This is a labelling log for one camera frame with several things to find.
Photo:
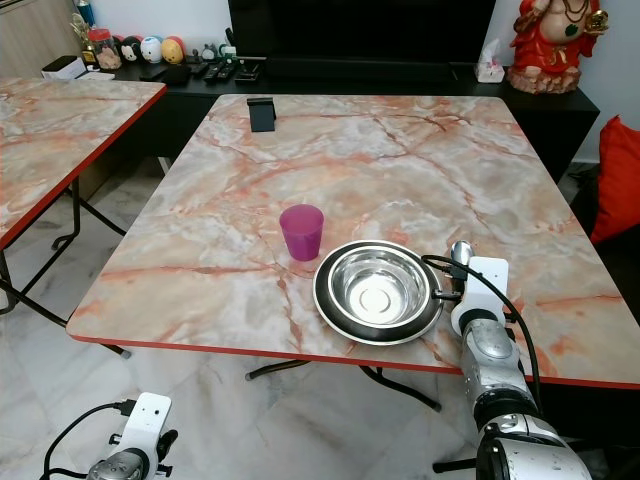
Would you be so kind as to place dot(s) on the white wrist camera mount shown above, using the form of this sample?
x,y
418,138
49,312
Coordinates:
x,y
148,420
485,285

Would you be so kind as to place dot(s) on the red cushion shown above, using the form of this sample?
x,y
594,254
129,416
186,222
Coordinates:
x,y
618,180

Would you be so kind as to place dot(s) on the yellow orange round figurine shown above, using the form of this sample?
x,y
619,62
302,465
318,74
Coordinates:
x,y
173,50

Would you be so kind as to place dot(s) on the black metal table frame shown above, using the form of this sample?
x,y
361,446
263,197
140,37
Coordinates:
x,y
75,235
400,385

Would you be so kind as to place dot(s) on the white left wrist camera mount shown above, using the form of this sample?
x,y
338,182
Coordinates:
x,y
148,420

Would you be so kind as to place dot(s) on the gold trophy with blue top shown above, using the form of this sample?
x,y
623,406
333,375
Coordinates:
x,y
82,22

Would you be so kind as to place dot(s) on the purple plastic cup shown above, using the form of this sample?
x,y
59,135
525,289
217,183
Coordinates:
x,y
301,235

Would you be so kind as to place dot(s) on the jar with red lid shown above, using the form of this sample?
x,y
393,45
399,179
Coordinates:
x,y
105,52

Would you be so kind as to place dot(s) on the black round figurine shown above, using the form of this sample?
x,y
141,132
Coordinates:
x,y
130,50

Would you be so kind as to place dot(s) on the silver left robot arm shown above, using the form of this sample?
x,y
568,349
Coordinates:
x,y
118,468

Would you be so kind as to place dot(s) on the small white box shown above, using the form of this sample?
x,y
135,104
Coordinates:
x,y
64,67

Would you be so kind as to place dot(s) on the white round figurine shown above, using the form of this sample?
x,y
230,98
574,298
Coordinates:
x,y
151,49

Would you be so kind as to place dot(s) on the white tissue pack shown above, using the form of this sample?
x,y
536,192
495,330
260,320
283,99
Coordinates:
x,y
491,64

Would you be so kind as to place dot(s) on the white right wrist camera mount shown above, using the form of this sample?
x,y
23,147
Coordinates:
x,y
485,285

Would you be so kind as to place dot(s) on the black television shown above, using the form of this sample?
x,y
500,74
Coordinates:
x,y
360,28

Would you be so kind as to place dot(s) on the small black phone stand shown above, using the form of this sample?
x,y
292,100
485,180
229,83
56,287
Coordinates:
x,y
262,115

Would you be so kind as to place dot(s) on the red robed statue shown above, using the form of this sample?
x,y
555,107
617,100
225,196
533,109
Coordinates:
x,y
557,48

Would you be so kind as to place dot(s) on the stainless steel bowl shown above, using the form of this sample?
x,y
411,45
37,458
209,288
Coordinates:
x,y
378,287

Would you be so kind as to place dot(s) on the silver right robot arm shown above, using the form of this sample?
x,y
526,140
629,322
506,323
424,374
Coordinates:
x,y
500,380

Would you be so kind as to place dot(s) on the black plate with silver rim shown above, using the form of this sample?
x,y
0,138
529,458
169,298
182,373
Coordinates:
x,y
378,335

